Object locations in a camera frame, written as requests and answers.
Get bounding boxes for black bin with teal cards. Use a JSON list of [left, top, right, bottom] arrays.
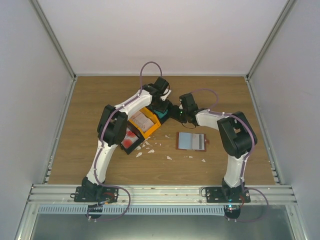
[[147, 103, 173, 125]]

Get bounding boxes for red patterned card stack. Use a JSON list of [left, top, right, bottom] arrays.
[[121, 127, 139, 149]]

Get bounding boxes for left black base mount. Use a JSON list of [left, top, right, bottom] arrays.
[[70, 186, 119, 204]]

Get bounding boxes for black bin with red cards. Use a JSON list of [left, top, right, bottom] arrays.
[[120, 122, 145, 155]]

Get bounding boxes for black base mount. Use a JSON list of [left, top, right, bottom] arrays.
[[200, 186, 251, 204], [70, 186, 119, 204]]

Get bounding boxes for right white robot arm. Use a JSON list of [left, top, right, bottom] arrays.
[[170, 105, 258, 203]]

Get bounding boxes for brown leather card holder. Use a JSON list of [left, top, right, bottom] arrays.
[[175, 132, 209, 152]]

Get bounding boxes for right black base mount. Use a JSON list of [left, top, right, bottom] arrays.
[[200, 186, 251, 204]]

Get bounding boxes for teal card stack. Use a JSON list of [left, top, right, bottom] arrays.
[[154, 109, 168, 119]]

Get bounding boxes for orange plastic bin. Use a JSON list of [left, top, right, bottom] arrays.
[[129, 107, 161, 140]]

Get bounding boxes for grey slotted cable duct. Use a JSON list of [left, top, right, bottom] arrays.
[[38, 204, 225, 216]]

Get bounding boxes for white cards in orange bin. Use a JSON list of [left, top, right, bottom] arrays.
[[130, 111, 154, 133]]

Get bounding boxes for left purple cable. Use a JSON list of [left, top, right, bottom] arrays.
[[96, 61, 163, 188]]

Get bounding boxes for aluminium front rail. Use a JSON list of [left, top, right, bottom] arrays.
[[27, 184, 297, 205]]

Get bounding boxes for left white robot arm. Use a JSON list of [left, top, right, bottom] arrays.
[[84, 84, 171, 202]]

